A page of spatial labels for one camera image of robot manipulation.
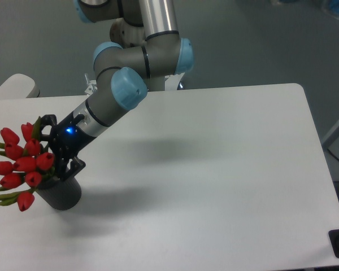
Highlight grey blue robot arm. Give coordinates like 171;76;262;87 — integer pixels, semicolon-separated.
41;1;194;181

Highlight red tulip bouquet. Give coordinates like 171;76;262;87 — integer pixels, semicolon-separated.
0;117;55;212

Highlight dark grey ribbed vase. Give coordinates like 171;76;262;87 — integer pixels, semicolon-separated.
36;176;81;211

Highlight white chair armrest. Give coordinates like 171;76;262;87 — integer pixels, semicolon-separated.
0;73;40;100

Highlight white furniture frame right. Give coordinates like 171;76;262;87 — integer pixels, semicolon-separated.
321;119;339;150

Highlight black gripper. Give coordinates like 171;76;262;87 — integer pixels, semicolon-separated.
39;113;95;181

